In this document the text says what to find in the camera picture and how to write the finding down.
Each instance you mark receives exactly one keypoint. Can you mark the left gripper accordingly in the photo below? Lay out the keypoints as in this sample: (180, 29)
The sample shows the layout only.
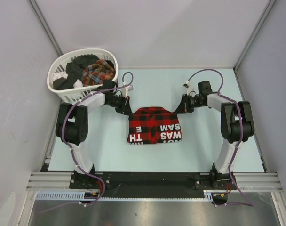
(127, 110)

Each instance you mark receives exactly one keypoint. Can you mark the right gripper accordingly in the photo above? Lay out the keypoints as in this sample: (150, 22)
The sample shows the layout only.
(184, 107)

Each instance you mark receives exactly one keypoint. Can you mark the red black plaid shirt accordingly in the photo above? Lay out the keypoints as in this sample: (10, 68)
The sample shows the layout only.
(153, 125)

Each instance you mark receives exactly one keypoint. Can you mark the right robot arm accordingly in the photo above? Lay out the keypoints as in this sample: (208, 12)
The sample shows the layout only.
(236, 126)

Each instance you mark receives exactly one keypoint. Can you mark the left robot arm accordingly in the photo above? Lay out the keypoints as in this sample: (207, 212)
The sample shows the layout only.
(72, 121)

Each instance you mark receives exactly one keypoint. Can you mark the multicolour plaid shirt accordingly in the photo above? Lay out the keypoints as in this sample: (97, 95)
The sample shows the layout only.
(96, 73)

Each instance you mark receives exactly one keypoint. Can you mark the white garment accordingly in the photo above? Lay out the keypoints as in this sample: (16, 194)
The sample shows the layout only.
(62, 81)

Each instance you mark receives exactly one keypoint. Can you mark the white laundry basket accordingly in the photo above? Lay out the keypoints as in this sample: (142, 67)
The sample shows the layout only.
(73, 95)

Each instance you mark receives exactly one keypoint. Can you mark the dark grey garment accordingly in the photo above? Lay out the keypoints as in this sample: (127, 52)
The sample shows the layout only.
(76, 67)

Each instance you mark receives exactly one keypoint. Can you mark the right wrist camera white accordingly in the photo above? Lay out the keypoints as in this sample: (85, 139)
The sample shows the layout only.
(189, 89)

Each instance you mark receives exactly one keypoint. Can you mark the right aluminium corner post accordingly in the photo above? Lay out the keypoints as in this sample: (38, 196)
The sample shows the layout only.
(254, 34)

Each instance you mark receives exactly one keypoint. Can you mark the aluminium corner post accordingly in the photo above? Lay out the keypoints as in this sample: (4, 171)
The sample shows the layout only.
(45, 26)
(254, 34)

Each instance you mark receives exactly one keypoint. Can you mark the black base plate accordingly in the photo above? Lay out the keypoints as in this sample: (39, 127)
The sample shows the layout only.
(163, 182)

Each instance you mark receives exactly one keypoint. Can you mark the aluminium frame rail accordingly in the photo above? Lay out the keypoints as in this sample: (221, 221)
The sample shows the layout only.
(250, 182)

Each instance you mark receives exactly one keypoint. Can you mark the white cable duct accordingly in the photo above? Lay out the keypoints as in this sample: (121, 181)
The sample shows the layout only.
(86, 196)

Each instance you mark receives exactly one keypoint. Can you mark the left aluminium corner post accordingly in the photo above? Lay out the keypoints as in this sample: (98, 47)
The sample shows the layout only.
(45, 26)

